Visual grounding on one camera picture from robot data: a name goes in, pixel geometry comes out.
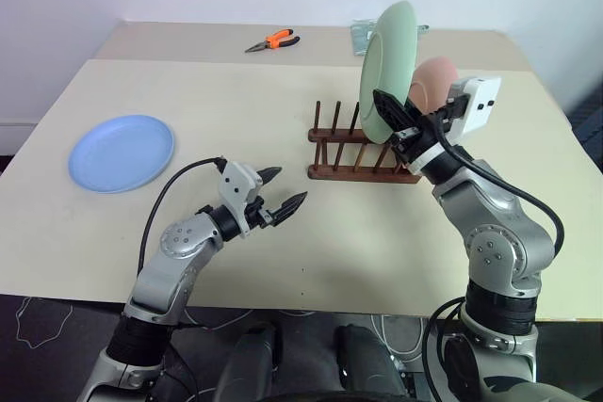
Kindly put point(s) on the light green plate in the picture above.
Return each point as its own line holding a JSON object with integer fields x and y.
{"x": 388, "y": 58}

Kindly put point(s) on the wooden dish rack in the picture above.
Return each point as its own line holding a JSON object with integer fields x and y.
{"x": 358, "y": 172}

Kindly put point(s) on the light blue plate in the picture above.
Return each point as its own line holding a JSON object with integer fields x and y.
{"x": 121, "y": 153}

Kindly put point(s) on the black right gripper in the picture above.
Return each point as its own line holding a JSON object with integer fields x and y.
{"x": 424, "y": 136}

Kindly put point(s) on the dark rounded shape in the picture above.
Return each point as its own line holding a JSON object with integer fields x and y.
{"x": 367, "y": 364}
{"x": 249, "y": 364}

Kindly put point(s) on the white thread on floor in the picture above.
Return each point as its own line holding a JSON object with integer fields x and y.
{"x": 44, "y": 319}

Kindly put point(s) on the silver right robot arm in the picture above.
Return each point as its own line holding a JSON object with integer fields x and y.
{"x": 494, "y": 228}

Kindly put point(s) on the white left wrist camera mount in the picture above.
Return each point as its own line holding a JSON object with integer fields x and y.
{"x": 238, "y": 185}

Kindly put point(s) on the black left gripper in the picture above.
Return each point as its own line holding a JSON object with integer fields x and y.
{"x": 265, "y": 217}

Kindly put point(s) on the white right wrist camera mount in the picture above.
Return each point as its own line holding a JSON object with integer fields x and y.
{"x": 478, "y": 105}

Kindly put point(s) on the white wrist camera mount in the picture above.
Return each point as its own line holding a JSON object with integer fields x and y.
{"x": 478, "y": 105}
{"x": 238, "y": 185}

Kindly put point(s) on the pink plate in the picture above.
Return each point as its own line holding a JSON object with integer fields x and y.
{"x": 435, "y": 84}

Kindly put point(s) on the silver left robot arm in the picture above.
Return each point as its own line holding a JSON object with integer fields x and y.
{"x": 181, "y": 242}

